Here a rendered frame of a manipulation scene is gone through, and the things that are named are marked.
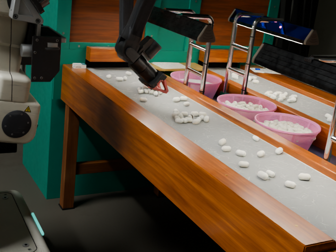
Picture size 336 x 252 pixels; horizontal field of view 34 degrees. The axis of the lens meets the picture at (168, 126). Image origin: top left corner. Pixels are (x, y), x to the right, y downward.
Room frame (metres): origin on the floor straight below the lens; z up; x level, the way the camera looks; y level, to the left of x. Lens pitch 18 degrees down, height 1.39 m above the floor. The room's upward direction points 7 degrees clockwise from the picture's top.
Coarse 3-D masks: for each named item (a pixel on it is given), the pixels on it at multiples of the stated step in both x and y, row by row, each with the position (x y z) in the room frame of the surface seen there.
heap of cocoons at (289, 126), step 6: (264, 120) 2.21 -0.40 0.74; (276, 120) 2.23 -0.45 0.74; (270, 126) 2.15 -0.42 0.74; (276, 126) 2.15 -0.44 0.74; (282, 126) 2.15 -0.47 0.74; (288, 126) 2.17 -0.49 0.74; (294, 126) 2.18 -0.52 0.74; (300, 126) 2.19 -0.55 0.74; (300, 132) 2.11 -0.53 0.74; (306, 132) 2.10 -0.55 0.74; (288, 138) 2.03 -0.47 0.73
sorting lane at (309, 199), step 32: (128, 96) 2.33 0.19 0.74; (160, 96) 2.40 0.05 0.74; (192, 128) 1.99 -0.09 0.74; (224, 128) 2.04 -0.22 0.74; (224, 160) 1.69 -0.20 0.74; (256, 160) 1.73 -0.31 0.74; (288, 160) 1.77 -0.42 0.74; (288, 192) 1.49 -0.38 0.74; (320, 192) 1.52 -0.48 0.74; (320, 224) 1.31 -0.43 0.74
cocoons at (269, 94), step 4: (232, 76) 2.94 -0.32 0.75; (236, 76) 2.94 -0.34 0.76; (248, 76) 2.98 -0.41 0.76; (252, 76) 2.99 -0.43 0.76; (248, 80) 2.93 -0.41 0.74; (252, 80) 2.90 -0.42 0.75; (256, 80) 2.90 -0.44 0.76; (268, 92) 2.66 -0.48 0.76; (276, 92) 2.69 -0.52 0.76; (280, 92) 2.69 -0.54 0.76; (284, 92) 2.70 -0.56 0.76; (268, 96) 2.62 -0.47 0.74; (272, 96) 2.58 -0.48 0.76; (280, 96) 2.61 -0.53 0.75; (284, 96) 2.62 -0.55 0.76; (292, 96) 2.64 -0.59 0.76; (296, 96) 2.67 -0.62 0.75; (280, 100) 2.56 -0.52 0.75; (288, 100) 2.56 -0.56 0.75; (292, 100) 2.57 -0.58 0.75; (328, 116) 2.36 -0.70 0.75; (328, 120) 2.31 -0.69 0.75
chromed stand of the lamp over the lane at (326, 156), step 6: (306, 60) 1.68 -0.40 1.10; (312, 60) 1.67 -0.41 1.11; (324, 60) 1.70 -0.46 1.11; (330, 60) 1.71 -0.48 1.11; (330, 126) 1.76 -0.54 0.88; (330, 132) 1.76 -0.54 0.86; (330, 138) 1.76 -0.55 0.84; (330, 144) 1.76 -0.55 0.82; (324, 150) 1.77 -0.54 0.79; (330, 150) 1.76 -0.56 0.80; (324, 156) 1.76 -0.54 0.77; (330, 156) 1.76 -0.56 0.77
